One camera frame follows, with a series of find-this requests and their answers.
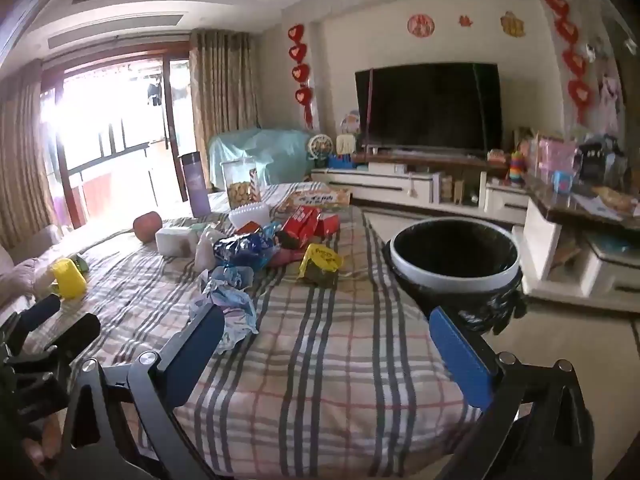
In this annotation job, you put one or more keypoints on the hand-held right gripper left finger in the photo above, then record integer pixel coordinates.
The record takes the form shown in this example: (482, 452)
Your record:
(197, 355)

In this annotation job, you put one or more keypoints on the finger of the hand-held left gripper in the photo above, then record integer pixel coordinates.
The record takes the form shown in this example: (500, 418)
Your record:
(72, 332)
(40, 312)

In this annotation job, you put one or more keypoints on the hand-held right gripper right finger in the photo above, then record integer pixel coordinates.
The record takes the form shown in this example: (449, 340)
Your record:
(462, 360)

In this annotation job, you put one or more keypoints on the white paper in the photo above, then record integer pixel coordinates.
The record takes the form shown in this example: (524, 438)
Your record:
(240, 310)

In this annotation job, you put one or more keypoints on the white bin with black bag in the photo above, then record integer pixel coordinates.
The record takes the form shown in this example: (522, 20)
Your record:
(425, 274)

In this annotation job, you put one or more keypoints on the red snack packet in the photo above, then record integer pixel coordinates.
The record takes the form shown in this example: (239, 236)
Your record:
(300, 227)

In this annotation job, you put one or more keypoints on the yellow cup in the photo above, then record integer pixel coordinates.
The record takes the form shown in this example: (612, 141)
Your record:
(70, 280)

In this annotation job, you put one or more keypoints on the beige sofa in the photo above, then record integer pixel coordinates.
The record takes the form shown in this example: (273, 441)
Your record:
(20, 272)

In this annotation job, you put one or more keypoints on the green packet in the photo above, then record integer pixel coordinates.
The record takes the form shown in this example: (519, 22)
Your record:
(80, 263)

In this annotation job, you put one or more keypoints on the white plastic wrapper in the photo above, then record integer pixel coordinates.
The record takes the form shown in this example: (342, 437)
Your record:
(207, 252)

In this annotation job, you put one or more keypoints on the white tissue pack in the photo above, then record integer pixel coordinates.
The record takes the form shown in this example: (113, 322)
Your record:
(175, 242)

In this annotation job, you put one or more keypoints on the blue snack wrapper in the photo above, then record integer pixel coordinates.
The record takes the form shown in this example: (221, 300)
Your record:
(245, 250)

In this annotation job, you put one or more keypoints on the plaid blanket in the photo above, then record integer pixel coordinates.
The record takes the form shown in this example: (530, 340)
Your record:
(325, 360)

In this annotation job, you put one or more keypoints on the green white box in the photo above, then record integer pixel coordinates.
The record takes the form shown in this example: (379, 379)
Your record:
(202, 227)

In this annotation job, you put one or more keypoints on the brown round object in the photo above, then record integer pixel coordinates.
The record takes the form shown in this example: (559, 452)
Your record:
(148, 226)

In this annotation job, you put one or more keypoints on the pink wrapper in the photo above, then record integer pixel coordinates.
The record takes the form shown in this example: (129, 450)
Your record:
(285, 258)

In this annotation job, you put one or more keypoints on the beige patterned curtain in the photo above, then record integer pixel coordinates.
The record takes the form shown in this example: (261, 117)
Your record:
(220, 110)
(22, 170)

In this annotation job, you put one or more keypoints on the marble top side counter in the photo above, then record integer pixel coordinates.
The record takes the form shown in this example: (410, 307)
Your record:
(545, 240)

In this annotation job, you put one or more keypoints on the white ribbed container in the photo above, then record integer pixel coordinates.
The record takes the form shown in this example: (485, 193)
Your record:
(248, 217)

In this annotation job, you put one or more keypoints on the yellow snack packet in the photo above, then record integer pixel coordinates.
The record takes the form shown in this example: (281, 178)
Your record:
(322, 262)

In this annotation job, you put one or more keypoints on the purple water bottle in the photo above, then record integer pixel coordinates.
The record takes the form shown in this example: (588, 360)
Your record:
(196, 185)

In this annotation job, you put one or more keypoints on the clear cookie jar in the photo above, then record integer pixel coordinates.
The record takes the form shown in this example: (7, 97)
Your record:
(239, 190)

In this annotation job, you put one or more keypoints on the red box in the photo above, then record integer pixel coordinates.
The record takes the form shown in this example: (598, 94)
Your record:
(329, 225)

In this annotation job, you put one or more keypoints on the white television cabinet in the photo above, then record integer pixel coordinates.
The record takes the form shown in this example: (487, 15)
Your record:
(390, 187)

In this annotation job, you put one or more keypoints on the orange biscuit box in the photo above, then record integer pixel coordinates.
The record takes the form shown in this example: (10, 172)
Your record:
(320, 197)

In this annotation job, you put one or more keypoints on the teal covered armchair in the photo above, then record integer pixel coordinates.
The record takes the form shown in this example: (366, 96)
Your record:
(260, 155)

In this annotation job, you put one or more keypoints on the patterned snack bag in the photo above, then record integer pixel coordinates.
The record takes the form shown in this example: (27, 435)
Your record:
(615, 199)

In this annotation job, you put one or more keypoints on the pink toy box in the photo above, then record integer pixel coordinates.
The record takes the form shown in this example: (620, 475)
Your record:
(557, 155)

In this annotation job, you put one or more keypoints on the balcony sliding door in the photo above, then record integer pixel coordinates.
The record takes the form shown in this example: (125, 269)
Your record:
(172, 125)

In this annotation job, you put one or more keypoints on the blue toy bin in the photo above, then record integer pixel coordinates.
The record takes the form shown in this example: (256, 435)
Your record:
(342, 161)

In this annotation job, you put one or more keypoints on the black box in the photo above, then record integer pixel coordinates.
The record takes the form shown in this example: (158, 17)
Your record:
(592, 160)

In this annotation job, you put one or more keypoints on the ferris wheel toy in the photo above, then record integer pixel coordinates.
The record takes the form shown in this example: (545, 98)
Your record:
(320, 147)

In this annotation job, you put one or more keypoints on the black flat television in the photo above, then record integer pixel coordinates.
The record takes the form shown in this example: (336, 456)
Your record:
(430, 107)

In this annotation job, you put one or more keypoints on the cartoon hand fan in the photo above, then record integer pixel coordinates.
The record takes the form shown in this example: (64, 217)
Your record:
(351, 122)

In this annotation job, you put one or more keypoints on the red heart garland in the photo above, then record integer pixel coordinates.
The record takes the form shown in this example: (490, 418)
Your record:
(575, 62)
(300, 72)

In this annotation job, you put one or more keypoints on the round red wall decoration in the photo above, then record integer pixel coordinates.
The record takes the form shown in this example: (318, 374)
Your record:
(420, 25)

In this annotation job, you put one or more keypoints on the small red wall decoration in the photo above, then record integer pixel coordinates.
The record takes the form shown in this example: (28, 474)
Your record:
(466, 21)

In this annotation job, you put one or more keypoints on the gold wall decoration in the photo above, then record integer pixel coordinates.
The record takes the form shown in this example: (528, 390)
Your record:
(512, 24)

